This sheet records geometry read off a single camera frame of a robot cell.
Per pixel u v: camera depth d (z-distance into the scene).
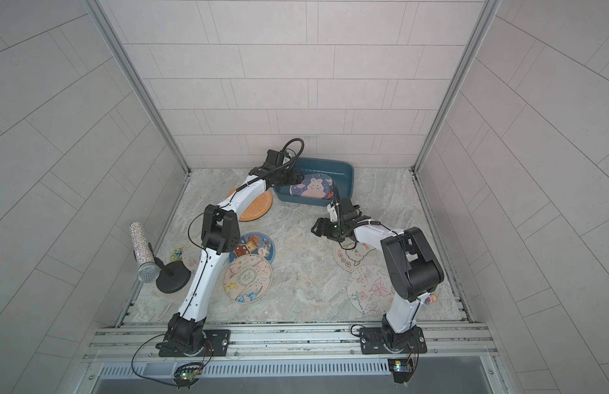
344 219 0.74
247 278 0.83
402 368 0.68
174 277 0.82
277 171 0.80
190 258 0.87
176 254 0.88
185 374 0.64
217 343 0.71
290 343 0.72
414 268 0.47
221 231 0.65
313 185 1.09
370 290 0.81
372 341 0.71
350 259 0.89
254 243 0.92
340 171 1.15
